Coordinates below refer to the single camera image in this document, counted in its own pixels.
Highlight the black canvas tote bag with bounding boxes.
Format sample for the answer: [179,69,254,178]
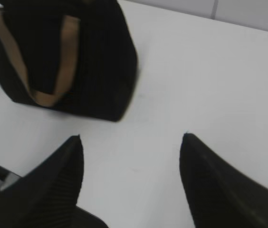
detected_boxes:
[0,0,138,122]

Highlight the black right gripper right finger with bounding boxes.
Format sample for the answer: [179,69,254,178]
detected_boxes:
[180,133,268,228]

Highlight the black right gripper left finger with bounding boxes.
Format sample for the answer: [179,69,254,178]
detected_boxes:
[0,136,106,228]

